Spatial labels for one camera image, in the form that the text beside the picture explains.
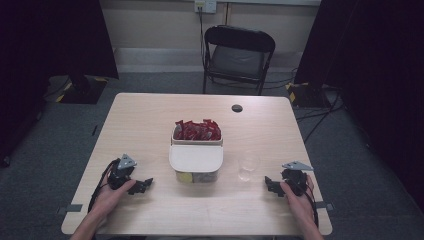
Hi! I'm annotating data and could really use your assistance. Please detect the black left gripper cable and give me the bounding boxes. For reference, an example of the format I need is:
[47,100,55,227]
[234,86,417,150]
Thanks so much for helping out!
[87,159,120,213]

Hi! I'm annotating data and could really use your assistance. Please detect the white open container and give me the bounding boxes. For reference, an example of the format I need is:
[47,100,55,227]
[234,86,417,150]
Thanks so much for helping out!
[170,123,224,147]

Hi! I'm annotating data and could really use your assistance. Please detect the black folding chair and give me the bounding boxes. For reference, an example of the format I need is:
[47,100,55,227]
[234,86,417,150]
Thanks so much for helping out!
[202,24,277,97]

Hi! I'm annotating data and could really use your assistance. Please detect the black stand base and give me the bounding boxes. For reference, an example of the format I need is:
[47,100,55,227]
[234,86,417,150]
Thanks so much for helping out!
[285,81,333,109]
[59,75,109,105]

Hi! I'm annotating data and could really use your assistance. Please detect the person's right hand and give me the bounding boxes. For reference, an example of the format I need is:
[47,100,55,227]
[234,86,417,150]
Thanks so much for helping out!
[279,174,316,224]

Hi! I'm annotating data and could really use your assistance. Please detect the black wall socket cable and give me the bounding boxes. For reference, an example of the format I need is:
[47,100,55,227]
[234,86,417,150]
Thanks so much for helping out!
[198,5,208,69]

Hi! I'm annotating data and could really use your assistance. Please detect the clear glass cup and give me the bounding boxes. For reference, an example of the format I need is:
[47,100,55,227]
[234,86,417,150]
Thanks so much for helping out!
[237,153,261,183]

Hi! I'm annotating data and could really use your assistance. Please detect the black floor cables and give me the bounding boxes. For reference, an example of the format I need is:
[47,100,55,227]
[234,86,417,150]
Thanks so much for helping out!
[264,66,348,144]

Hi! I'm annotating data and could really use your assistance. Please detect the person's left hand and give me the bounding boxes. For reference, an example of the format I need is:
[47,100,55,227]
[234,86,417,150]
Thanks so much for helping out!
[91,176,138,216]

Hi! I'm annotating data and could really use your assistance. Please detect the pile of red packets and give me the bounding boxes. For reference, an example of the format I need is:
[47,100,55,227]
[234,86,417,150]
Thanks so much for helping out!
[173,118,222,141]

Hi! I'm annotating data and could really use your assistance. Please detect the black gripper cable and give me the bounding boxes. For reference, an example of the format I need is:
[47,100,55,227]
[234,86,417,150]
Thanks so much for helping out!
[87,159,120,213]
[302,181,320,228]

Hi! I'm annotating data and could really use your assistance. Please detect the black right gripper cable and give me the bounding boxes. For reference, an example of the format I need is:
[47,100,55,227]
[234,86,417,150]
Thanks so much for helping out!
[302,181,320,228]

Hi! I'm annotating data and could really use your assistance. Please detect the dark curtain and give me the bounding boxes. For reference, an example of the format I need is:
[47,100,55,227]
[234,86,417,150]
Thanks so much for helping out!
[0,0,120,168]
[293,0,424,214]

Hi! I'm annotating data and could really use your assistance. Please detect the white wall socket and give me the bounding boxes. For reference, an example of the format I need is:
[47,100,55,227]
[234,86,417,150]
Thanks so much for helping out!
[194,0,218,15]

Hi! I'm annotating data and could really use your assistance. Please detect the clear container with white lid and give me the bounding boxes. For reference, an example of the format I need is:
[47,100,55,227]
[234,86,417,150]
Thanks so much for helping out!
[168,144,225,184]

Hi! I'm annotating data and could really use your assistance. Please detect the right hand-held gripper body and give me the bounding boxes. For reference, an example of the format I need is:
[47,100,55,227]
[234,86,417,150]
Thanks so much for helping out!
[280,161,314,197]

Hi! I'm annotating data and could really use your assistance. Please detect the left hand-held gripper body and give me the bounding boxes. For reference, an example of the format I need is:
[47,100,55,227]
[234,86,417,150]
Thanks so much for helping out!
[107,153,138,191]

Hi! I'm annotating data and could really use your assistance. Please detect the grey table edge bracket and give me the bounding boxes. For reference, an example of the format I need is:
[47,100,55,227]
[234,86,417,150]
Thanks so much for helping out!
[314,201,335,212]
[55,203,84,215]

